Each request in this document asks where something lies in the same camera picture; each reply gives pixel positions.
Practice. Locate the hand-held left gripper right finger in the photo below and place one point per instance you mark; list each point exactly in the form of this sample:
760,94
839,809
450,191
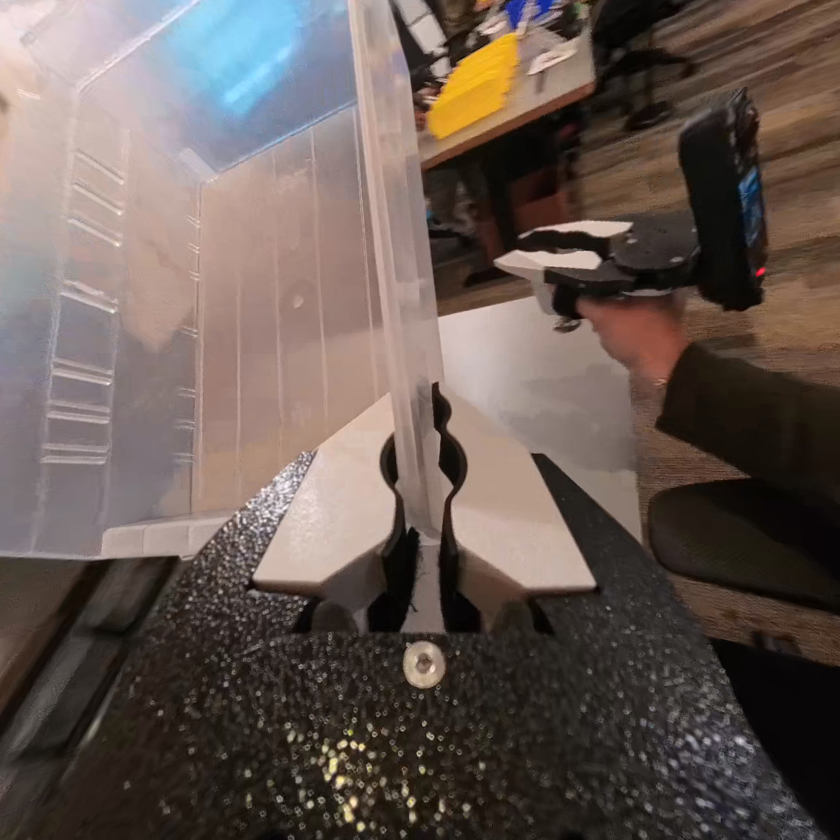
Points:
518,525

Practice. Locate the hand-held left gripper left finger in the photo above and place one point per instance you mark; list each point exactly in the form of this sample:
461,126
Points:
334,518

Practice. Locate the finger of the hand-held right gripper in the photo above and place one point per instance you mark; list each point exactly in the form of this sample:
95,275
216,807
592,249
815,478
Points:
522,264
590,231

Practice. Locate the large clear plastic bin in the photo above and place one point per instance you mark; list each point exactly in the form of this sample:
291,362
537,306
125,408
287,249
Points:
229,295

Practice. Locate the person's right forearm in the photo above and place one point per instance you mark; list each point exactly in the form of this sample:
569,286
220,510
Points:
754,420

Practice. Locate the person's right hand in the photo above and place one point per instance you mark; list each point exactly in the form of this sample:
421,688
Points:
643,334

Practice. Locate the cardboard box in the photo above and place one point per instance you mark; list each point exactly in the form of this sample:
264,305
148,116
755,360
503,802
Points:
541,213

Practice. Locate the grey desk with wooden edge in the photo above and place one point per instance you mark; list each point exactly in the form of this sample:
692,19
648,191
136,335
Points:
544,85

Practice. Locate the white papers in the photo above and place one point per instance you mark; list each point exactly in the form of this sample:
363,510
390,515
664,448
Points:
551,60

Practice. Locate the yellow plastic bin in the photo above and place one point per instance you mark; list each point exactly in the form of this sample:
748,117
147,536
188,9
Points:
479,85

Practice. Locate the black office chair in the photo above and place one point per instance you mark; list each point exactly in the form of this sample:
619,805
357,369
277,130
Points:
630,33
741,544

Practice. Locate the person's dark trousers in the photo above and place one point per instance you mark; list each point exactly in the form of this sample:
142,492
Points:
787,709

